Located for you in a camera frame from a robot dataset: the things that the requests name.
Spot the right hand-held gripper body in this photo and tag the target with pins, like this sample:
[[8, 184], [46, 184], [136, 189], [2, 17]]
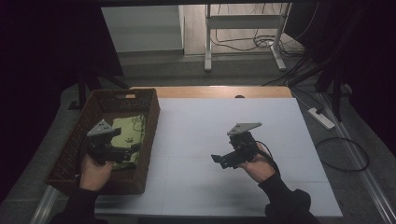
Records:
[[244, 146]]

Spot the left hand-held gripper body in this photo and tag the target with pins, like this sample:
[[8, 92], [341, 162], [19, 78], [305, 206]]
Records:
[[101, 146]]

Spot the green printed cloth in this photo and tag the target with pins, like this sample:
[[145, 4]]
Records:
[[130, 133]]

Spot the brown woven basket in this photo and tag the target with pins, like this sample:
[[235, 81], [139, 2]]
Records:
[[93, 105]]

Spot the person's right hand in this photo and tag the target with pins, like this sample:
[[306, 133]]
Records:
[[260, 168]]

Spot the person's left hand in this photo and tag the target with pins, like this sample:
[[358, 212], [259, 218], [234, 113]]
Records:
[[93, 175]]

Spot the white table mat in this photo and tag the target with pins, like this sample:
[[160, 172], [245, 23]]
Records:
[[193, 130]]

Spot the dark table grommet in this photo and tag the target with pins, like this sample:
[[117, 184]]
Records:
[[239, 96]]

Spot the black floor stand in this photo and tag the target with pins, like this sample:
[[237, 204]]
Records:
[[83, 93], [336, 96]]

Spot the wooden table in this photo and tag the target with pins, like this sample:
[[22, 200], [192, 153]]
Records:
[[218, 92]]

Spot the black plug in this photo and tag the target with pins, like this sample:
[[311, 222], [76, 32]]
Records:
[[319, 110]]

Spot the white power strip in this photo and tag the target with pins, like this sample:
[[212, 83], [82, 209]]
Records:
[[323, 119]]

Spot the white cabinet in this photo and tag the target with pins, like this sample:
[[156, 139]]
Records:
[[143, 28]]

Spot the metal floor rail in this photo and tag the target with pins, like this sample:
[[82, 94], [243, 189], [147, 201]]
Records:
[[367, 174], [42, 208]]

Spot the white metal desk frame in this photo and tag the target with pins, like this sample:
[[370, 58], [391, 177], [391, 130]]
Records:
[[243, 21]]

